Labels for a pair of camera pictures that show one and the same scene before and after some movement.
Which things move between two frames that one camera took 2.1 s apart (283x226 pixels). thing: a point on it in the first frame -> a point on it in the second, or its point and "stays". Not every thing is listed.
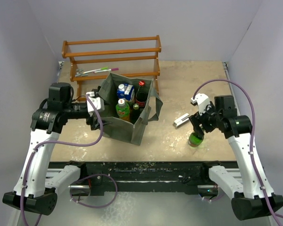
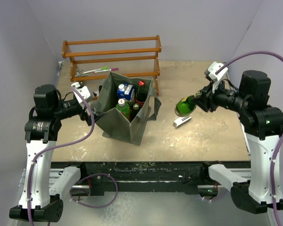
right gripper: (195, 119) -> (207, 98)
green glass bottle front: (195, 138) -> (185, 107)
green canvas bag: (115, 128) stays
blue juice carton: (126, 91) stays
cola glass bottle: (141, 95) stays
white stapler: (181, 120) stays
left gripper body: (89, 121) -> (85, 116)
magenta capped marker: (113, 69) stays
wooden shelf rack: (93, 58) stays
